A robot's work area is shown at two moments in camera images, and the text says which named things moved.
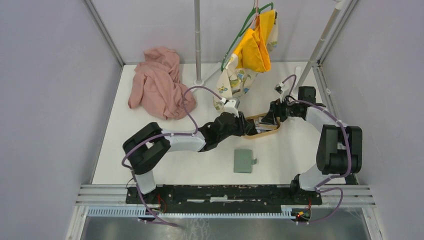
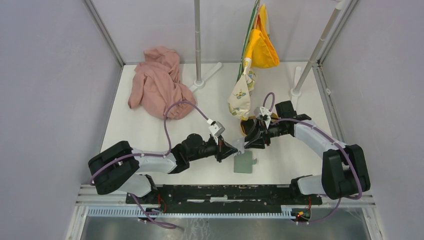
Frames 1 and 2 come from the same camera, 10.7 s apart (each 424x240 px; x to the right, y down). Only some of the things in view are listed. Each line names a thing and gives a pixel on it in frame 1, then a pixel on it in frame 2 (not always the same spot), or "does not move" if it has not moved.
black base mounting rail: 187,196 does not move
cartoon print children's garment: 251,57 → 239,98
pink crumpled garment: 157,87 does not move
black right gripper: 276,108 → 254,143
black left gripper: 244,125 → 223,149
